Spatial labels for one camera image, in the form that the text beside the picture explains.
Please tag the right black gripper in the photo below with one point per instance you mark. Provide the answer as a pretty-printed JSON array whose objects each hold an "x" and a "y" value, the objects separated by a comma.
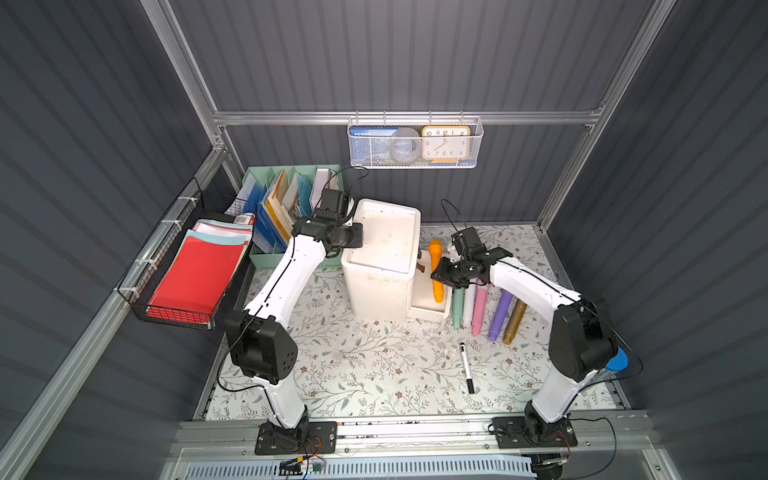
[{"x": 453, "y": 273}]

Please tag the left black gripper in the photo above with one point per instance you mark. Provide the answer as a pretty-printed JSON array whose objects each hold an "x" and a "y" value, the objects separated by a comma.
[{"x": 349, "y": 235}]

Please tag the green microphone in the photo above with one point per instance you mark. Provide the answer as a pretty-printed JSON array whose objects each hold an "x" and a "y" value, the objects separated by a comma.
[{"x": 457, "y": 307}]

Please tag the pink microphone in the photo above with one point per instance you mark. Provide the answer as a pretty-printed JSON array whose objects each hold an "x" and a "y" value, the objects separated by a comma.
[{"x": 480, "y": 302}]

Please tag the orange microphone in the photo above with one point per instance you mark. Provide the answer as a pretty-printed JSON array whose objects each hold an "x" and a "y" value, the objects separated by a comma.
[{"x": 436, "y": 254}]

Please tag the white bottom drawer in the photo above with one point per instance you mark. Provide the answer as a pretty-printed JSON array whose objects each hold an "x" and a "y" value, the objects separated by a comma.
[{"x": 423, "y": 305}]

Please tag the white plastic drawer unit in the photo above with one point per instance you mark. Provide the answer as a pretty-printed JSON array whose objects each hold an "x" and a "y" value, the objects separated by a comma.
[{"x": 379, "y": 275}]

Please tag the purple microphone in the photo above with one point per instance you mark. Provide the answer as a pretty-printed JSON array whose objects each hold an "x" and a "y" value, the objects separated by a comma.
[{"x": 505, "y": 301}]

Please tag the gold microphone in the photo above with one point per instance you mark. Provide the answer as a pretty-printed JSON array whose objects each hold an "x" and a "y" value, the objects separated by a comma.
[{"x": 514, "y": 322}]

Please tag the white microphone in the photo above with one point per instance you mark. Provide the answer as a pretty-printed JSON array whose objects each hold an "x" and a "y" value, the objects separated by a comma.
[{"x": 468, "y": 305}]

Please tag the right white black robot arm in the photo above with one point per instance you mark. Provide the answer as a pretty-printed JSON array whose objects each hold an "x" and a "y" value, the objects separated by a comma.
[{"x": 580, "y": 345}]

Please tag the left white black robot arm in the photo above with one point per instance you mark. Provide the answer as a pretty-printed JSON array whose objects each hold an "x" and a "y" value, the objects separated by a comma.
[{"x": 257, "y": 336}]

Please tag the black white marker pen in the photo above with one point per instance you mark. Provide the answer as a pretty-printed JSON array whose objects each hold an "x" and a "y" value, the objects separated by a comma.
[{"x": 467, "y": 368}]

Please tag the green plastic file organizer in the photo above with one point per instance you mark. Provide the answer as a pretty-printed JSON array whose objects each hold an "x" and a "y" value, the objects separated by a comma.
[{"x": 278, "y": 196}]

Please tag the blue box in basket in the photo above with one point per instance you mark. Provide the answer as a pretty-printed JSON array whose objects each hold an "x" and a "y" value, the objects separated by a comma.
[{"x": 370, "y": 146}]

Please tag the grey tape roll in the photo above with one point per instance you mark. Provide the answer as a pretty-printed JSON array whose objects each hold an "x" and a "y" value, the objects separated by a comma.
[{"x": 405, "y": 146}]

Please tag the yellow analog clock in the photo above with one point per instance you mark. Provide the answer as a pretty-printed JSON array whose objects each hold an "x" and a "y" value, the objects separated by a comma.
[{"x": 446, "y": 144}]

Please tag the red paper folder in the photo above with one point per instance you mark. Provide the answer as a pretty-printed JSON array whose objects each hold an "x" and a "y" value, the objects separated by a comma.
[{"x": 197, "y": 278}]

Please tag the blue lid clear jar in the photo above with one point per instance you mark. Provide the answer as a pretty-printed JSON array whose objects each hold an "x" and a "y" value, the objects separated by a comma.
[{"x": 618, "y": 363}]

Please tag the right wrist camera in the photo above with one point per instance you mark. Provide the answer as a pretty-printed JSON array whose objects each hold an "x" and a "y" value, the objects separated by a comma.
[{"x": 467, "y": 243}]

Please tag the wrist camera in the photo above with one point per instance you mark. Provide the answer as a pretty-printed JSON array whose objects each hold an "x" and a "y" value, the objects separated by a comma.
[
  {"x": 467, "y": 243},
  {"x": 334, "y": 206}
]

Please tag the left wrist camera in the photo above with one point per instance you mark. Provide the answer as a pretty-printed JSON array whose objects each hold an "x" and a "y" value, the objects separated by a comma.
[{"x": 334, "y": 206}]

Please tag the white wire wall basket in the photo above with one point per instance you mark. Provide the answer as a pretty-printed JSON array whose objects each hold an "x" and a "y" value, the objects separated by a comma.
[{"x": 418, "y": 123}]

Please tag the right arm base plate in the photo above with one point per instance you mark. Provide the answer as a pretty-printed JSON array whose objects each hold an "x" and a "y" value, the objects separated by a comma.
[{"x": 518, "y": 432}]

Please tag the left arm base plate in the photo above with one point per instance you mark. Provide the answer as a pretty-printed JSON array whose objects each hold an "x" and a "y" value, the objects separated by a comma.
[{"x": 317, "y": 437}]

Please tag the black wire tray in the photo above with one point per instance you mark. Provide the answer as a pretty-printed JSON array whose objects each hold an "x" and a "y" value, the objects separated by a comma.
[{"x": 198, "y": 211}]

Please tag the aluminium mounting rail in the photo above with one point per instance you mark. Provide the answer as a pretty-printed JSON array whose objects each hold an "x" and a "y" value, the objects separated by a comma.
[{"x": 590, "y": 425}]

